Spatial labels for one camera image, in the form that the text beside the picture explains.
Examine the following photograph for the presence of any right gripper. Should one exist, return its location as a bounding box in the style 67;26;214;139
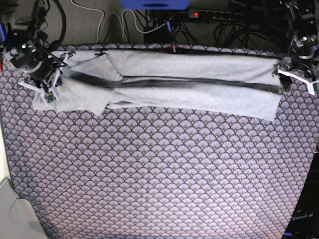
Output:
4;46;67;87

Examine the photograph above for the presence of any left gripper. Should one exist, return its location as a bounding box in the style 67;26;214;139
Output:
274;57;317;90

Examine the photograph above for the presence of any light grey T-shirt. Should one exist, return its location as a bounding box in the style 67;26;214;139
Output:
32;50;281;121

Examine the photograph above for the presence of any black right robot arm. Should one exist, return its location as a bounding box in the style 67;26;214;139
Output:
0;0;67;92

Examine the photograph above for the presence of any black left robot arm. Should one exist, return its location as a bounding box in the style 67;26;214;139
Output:
273;0;319;95

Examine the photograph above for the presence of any blue box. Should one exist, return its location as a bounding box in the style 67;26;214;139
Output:
121;0;190;10

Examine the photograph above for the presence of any black power strip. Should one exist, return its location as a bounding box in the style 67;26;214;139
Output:
188;9;244;22

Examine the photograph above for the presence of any red clamp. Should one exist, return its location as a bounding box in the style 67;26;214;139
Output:
169;44;178;54

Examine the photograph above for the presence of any black power adapter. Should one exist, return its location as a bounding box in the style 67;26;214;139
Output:
144;25;171;44

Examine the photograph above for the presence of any fan-patterned tablecloth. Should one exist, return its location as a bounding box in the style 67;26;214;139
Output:
0;42;319;239

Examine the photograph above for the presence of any white plastic bin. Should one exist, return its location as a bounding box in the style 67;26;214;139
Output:
0;178;47;239

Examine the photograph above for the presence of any white cable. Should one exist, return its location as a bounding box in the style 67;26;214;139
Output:
71;0;167;43

